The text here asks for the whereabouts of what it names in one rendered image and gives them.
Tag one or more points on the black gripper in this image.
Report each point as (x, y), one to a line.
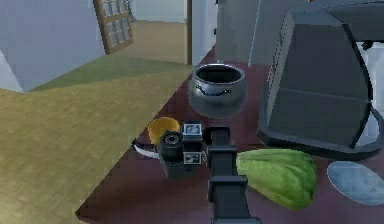
(171, 153)

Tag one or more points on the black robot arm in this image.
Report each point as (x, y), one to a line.
(230, 196)

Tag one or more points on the silver round pot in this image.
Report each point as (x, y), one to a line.
(217, 98)

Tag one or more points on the brown door with glass panes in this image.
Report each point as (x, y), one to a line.
(115, 23)

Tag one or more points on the green lettuce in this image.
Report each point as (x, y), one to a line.
(280, 176)

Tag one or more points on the grey coffee machine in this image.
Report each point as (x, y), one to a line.
(316, 100)

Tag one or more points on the grey blue plate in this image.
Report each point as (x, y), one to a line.
(358, 183)

